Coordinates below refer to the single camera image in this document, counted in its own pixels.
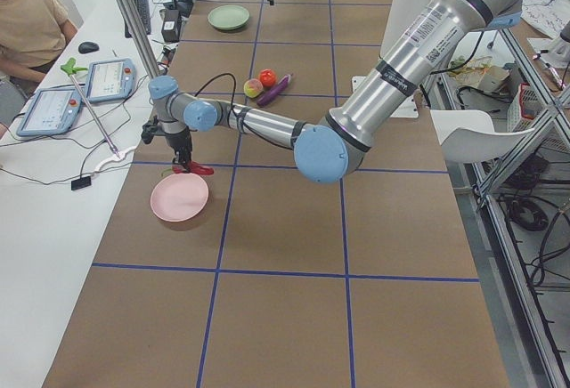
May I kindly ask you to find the red chili pepper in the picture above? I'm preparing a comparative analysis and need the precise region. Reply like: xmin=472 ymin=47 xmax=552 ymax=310
xmin=161 ymin=162 xmax=215 ymax=178

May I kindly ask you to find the red tomato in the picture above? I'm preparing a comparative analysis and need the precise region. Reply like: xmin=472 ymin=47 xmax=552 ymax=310
xmin=257 ymin=69 xmax=277 ymax=88

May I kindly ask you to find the peach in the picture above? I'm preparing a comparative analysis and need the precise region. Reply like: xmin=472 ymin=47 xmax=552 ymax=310
xmin=243 ymin=78 xmax=265 ymax=99

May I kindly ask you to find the purple eggplant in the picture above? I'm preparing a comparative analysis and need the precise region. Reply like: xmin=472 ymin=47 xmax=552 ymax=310
xmin=256 ymin=74 xmax=294 ymax=108

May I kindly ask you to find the pink plate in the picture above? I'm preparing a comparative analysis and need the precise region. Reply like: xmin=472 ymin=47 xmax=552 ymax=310
xmin=150 ymin=174 xmax=209 ymax=222

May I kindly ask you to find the green plate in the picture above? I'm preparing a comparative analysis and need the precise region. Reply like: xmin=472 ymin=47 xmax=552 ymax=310
xmin=208 ymin=4 xmax=250 ymax=31

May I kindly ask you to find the small black box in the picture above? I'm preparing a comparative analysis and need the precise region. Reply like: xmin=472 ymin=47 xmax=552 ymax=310
xmin=70 ymin=176 xmax=92 ymax=191

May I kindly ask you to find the black power adapter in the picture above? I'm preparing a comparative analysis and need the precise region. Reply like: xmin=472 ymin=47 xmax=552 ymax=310
xmin=161 ymin=10 xmax=182 ymax=43

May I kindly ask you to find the far teach pendant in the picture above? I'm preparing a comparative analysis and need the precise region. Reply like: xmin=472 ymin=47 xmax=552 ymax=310
xmin=84 ymin=58 xmax=136 ymax=103

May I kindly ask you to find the teach pendant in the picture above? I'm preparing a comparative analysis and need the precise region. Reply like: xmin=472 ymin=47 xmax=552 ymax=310
xmin=17 ymin=87 xmax=81 ymax=137
xmin=84 ymin=58 xmax=136 ymax=103

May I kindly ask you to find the black keyboard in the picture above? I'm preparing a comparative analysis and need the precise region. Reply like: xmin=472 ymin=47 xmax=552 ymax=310
xmin=133 ymin=0 xmax=151 ymax=36

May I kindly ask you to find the near teach pendant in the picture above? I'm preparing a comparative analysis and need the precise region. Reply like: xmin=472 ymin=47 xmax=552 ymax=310
xmin=17 ymin=87 xmax=81 ymax=137

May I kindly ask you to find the black computer mouse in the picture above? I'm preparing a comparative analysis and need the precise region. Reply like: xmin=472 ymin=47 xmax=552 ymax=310
xmin=77 ymin=41 xmax=100 ymax=54

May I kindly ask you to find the person in beige shirt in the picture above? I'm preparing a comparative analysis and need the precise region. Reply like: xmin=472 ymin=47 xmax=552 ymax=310
xmin=1 ymin=0 xmax=77 ymax=94

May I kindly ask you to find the cardboard box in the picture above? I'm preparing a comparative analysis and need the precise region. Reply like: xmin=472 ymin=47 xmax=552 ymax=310
xmin=476 ymin=66 xmax=509 ymax=93

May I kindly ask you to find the white chair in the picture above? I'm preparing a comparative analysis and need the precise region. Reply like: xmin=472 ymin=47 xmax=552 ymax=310
xmin=430 ymin=109 xmax=534 ymax=164

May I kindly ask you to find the white basket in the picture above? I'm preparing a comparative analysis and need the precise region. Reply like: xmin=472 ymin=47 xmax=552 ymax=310
xmin=507 ymin=84 xmax=547 ymax=132

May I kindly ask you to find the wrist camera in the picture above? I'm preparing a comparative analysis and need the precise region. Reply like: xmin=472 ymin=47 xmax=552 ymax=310
xmin=141 ymin=116 xmax=163 ymax=145

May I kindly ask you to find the white curved bracket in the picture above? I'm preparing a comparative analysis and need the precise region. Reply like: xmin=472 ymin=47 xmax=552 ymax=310
xmin=91 ymin=145 xmax=137 ymax=175

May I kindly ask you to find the green handled grabber stick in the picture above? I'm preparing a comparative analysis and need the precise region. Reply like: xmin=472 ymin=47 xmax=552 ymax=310
xmin=60 ymin=57 xmax=119 ymax=157

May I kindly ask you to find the aluminium frame post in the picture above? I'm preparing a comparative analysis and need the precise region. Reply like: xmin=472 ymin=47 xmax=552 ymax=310
xmin=116 ymin=0 xmax=159 ymax=86

